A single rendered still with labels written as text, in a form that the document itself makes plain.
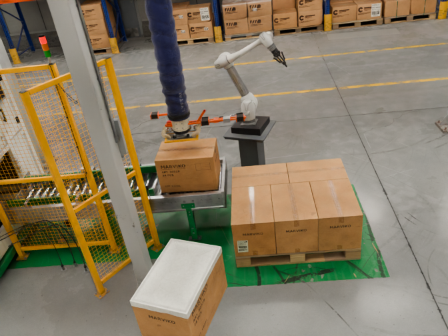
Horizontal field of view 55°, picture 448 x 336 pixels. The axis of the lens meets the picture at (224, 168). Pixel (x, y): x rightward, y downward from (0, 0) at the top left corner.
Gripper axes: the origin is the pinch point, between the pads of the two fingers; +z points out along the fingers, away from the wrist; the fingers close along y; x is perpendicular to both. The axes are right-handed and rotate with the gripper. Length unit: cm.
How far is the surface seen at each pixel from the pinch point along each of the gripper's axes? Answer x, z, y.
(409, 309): -185, 196, 2
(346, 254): -132, 159, -33
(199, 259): -249, 27, -66
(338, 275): -152, 162, -44
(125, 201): -201, -26, -118
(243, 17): 620, -42, -171
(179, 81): -96, -64, -62
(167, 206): -121, 22, -155
